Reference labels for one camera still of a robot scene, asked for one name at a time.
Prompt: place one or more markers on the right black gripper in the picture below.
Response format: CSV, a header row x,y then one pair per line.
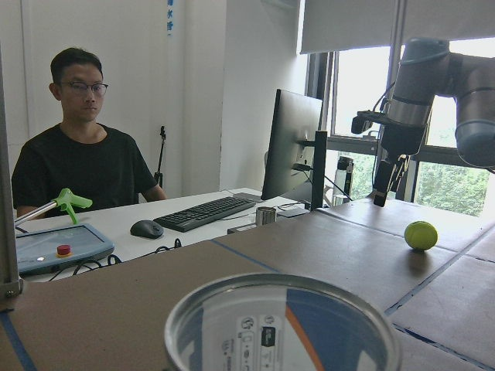
x,y
398,141

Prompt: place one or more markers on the yellow tennis ball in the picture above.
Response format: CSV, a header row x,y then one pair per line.
x,y
421,235

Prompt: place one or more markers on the clear tennis ball can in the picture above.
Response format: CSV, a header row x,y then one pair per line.
x,y
268,321

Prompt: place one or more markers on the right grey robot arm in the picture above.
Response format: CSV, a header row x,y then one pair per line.
x,y
428,69

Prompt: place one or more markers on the clear water bottle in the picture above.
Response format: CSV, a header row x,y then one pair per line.
x,y
343,181

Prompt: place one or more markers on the black computer monitor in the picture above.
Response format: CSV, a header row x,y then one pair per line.
x,y
295,149

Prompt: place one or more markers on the small metal cup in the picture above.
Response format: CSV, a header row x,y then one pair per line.
x,y
265,215

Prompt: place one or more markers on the black keyboard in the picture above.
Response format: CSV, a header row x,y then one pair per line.
x,y
202,214

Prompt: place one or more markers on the black computer mouse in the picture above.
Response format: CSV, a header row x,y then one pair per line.
x,y
147,229

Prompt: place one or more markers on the man in black shirt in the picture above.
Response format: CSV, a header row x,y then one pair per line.
x,y
79,153

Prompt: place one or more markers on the blue teach pendant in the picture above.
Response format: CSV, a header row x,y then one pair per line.
x,y
49,251

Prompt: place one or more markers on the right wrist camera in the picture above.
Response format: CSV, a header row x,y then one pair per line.
x,y
364,120

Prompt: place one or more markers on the green handled grabber tool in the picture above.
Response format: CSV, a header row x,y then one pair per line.
x,y
66,201

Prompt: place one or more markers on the grey metal post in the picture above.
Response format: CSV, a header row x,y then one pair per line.
x,y
11,283

